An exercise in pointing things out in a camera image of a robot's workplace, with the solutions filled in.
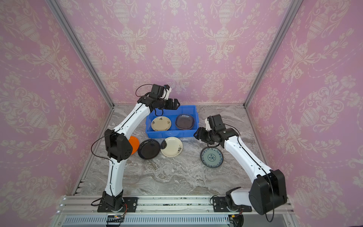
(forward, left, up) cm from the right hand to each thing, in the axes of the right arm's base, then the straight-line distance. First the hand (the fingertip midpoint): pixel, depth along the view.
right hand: (197, 135), depth 82 cm
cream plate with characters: (+22, +25, -15) cm, 37 cm away
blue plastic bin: (+28, +16, -13) cm, 35 cm away
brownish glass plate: (+23, +7, -15) cm, 28 cm away
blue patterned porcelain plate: (-6, -10, -18) cm, 21 cm away
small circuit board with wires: (-36, +45, -20) cm, 61 cm away
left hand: (+22, +13, +5) cm, 26 cm away
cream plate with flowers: (+2, +15, -16) cm, 22 cm away
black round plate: (+1, +32, -15) cm, 35 cm away
